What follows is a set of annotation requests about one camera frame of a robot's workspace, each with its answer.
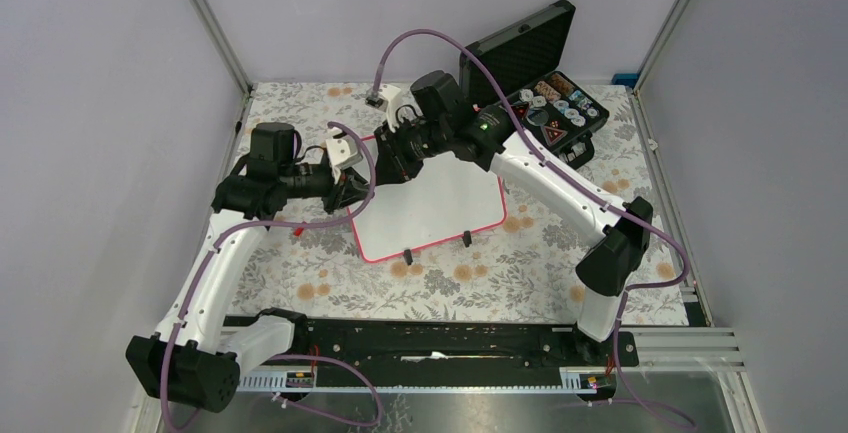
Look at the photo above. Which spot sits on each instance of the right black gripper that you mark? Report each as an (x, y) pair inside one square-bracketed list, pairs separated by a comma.
[(392, 165)]

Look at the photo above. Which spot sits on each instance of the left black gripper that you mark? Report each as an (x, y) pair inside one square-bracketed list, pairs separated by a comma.
[(351, 187)]

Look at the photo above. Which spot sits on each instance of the pink framed whiteboard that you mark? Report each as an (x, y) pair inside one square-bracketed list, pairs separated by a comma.
[(447, 200)]

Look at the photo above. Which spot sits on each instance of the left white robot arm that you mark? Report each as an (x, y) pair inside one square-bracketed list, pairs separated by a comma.
[(187, 360)]

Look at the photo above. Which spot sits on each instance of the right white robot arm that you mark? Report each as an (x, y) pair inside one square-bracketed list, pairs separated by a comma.
[(616, 231)]

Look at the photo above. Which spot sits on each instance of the open black chip case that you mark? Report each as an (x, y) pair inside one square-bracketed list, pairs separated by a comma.
[(523, 58)]

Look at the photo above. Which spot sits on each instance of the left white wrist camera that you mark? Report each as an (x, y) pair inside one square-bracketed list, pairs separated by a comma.
[(343, 152)]

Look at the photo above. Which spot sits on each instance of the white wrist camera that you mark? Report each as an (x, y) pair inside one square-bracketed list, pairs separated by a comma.
[(343, 152), (387, 99)]

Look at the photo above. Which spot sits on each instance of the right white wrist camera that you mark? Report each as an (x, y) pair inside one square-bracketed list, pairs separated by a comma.
[(387, 99)]

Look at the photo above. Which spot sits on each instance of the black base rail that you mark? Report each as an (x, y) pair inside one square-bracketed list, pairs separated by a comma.
[(421, 355)]

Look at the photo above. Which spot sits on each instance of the blue object behind frame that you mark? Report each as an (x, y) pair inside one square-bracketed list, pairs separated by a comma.
[(628, 80)]

